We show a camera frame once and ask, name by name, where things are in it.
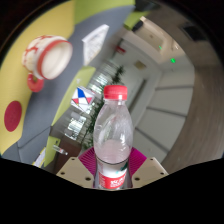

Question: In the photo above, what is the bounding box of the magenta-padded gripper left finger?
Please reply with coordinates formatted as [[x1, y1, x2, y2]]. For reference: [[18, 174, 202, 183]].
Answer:
[[55, 147, 100, 190]]

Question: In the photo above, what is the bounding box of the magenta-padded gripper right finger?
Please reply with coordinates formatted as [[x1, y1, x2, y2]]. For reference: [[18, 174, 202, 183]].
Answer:
[[127, 147, 170, 190]]

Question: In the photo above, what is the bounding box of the clear red-capped water bottle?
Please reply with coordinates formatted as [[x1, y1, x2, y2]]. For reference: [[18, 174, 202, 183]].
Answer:
[[92, 84, 135, 191]]

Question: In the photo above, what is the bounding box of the red blue white cube box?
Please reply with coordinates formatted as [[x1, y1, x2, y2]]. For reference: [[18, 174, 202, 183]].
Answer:
[[70, 85, 96, 108]]

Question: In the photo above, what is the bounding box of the grey and lime bench seating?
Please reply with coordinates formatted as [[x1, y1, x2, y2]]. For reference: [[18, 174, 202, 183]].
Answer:
[[1, 0, 136, 165]]

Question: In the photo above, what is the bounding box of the flat round red coaster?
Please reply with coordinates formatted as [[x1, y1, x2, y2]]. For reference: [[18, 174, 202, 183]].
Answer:
[[3, 100, 23, 133]]

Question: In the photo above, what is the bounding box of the row of potted green plants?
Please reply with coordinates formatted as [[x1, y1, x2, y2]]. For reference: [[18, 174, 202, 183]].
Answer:
[[81, 64, 126, 150]]

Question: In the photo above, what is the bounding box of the white and red mug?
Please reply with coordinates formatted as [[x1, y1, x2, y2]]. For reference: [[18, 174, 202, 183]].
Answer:
[[21, 34, 74, 93]]

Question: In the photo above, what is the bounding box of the red fire extinguisher cabinet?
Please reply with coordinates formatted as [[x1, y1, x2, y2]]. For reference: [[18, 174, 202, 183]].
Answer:
[[115, 44, 127, 55]]

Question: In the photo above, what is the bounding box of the white printed magazine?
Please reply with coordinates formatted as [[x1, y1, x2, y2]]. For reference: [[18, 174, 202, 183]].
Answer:
[[81, 23, 110, 67]]

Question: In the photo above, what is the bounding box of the framed wall picture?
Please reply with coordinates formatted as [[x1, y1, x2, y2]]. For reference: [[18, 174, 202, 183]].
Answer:
[[134, 60, 147, 71]]

